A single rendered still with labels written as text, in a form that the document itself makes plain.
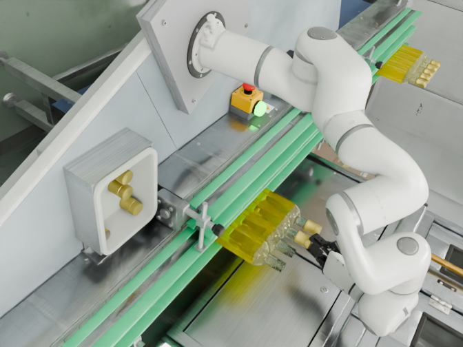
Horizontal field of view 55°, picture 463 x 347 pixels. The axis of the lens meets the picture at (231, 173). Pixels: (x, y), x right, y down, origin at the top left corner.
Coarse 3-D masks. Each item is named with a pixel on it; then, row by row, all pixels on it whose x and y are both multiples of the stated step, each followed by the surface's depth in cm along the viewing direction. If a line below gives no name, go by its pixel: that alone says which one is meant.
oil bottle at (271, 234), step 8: (240, 216) 123; (248, 216) 123; (256, 216) 124; (240, 224) 121; (248, 224) 121; (256, 224) 121; (264, 224) 122; (256, 232) 120; (264, 232) 120; (272, 232) 120; (272, 240) 118; (272, 248) 120
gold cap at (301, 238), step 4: (300, 232) 123; (296, 236) 122; (300, 236) 122; (304, 236) 122; (308, 236) 122; (296, 240) 122; (300, 240) 122; (304, 240) 121; (308, 240) 121; (300, 244) 122; (304, 244) 121; (308, 244) 121; (308, 248) 122
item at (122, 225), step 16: (144, 160) 98; (112, 176) 86; (144, 176) 101; (96, 192) 84; (144, 192) 104; (96, 208) 87; (112, 208) 104; (144, 208) 108; (112, 224) 103; (128, 224) 104; (144, 224) 106; (112, 240) 100
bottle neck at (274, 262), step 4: (268, 256) 116; (272, 256) 116; (268, 260) 116; (272, 260) 115; (276, 260) 115; (280, 260) 115; (268, 264) 116; (272, 264) 115; (276, 264) 115; (280, 264) 114; (284, 264) 114; (276, 268) 115; (280, 268) 114; (284, 268) 117; (280, 272) 115
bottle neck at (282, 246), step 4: (280, 240) 120; (280, 244) 119; (284, 244) 119; (288, 244) 120; (276, 248) 120; (280, 248) 119; (284, 248) 119; (288, 248) 119; (292, 248) 119; (284, 252) 119; (288, 252) 118; (292, 252) 118; (288, 256) 119; (292, 256) 120
